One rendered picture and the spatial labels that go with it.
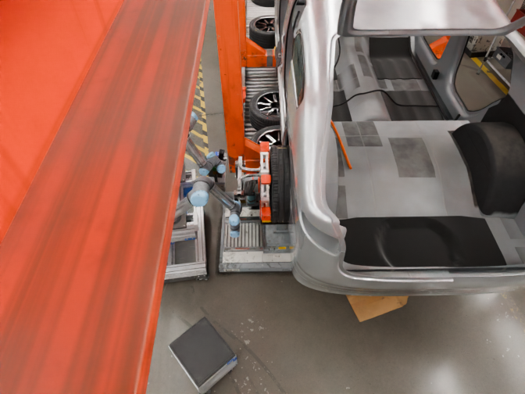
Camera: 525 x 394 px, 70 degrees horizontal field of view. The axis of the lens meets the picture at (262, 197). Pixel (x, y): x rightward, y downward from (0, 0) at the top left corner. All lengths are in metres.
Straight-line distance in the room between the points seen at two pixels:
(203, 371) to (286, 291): 1.07
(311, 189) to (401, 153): 1.43
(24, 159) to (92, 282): 0.13
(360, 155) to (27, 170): 3.02
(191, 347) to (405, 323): 1.85
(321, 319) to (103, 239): 3.26
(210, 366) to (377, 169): 2.00
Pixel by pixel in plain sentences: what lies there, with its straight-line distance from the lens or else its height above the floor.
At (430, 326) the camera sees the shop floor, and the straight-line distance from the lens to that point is 3.75.
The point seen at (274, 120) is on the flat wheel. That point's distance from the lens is 4.36.
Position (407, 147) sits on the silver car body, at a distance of 3.45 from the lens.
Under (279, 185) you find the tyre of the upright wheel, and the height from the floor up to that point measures 1.08.
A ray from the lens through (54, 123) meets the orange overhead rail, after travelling 0.40.
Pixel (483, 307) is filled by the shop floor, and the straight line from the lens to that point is 4.05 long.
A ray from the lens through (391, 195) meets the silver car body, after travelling 3.14.
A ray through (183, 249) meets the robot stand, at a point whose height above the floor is 0.21.
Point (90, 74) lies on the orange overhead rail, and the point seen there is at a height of 3.00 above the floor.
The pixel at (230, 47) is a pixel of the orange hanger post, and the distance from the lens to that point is 2.93.
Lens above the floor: 3.23
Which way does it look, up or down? 50 degrees down
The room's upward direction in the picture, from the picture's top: straight up
